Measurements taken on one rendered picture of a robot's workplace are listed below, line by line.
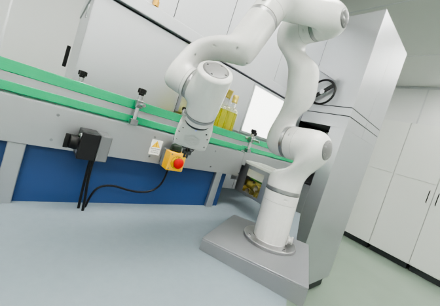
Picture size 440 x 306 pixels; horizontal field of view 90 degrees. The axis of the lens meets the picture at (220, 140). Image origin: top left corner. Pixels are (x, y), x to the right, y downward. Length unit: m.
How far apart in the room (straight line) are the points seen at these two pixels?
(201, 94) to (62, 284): 0.47
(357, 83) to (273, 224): 1.39
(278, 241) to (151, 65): 0.93
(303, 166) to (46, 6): 3.88
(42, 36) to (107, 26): 2.97
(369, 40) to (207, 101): 1.70
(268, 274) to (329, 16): 0.74
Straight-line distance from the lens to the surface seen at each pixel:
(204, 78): 0.49
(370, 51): 2.04
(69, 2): 4.17
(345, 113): 1.90
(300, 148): 0.76
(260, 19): 0.64
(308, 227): 1.92
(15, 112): 0.80
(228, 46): 0.59
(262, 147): 1.42
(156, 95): 1.17
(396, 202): 4.52
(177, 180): 0.99
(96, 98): 0.82
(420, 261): 4.55
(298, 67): 0.79
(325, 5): 0.78
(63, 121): 0.80
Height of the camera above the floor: 1.13
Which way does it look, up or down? 3 degrees down
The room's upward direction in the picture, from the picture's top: 18 degrees clockwise
